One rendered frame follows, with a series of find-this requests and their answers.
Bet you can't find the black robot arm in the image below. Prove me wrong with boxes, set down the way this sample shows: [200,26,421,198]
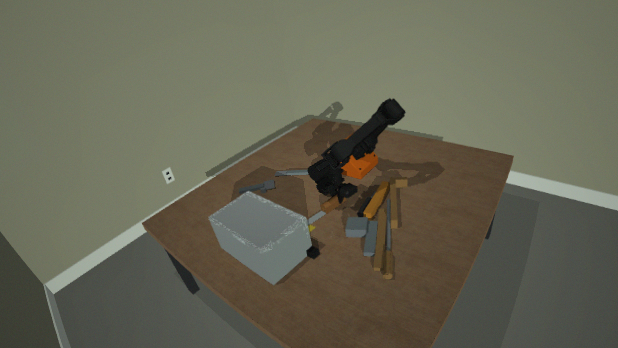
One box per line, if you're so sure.
[308,98,405,195]

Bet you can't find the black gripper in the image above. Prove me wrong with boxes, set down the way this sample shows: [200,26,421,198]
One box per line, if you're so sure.
[327,168,358,204]

